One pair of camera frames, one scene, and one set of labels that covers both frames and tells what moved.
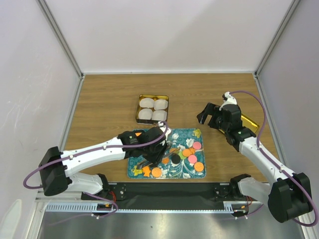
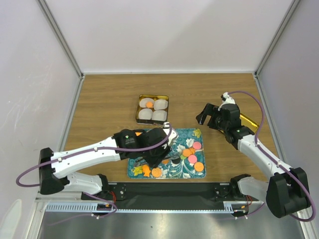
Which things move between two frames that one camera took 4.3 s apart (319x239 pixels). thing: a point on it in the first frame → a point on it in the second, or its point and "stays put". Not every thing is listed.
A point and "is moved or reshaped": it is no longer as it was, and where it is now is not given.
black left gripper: x=156 y=159 stays put
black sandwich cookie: x=176 y=159 is moved or reshaped
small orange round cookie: x=186 y=153 stays put
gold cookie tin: x=151 y=109 stays put
